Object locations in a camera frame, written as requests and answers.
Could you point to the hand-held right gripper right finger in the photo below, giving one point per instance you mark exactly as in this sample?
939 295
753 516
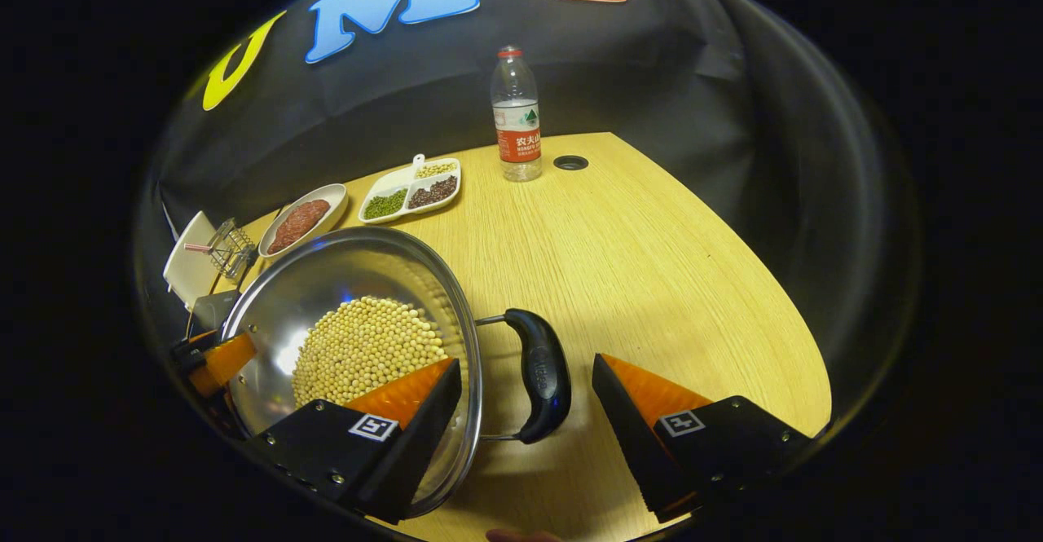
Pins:
631 436

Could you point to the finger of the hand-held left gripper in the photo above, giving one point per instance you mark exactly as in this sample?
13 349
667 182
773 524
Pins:
224 354

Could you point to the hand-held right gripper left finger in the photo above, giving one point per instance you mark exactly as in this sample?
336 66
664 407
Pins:
415 444

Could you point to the black induction cooktop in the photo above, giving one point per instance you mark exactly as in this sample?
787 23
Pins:
216 310

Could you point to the white toaster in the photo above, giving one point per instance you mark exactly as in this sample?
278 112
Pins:
189 269

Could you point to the pile of yellow soybeans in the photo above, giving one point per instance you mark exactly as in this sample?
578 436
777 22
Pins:
367 346

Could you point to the pink straw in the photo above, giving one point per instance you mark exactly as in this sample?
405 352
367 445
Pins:
198 246

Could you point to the brown meat piece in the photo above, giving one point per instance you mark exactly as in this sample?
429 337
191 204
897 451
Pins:
283 236
314 212

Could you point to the round white plate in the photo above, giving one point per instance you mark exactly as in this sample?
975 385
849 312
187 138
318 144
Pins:
334 200

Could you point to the white divided bean dish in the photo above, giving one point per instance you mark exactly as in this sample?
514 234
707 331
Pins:
407 196

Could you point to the clear plastic water bottle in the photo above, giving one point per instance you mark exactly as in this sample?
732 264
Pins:
517 118

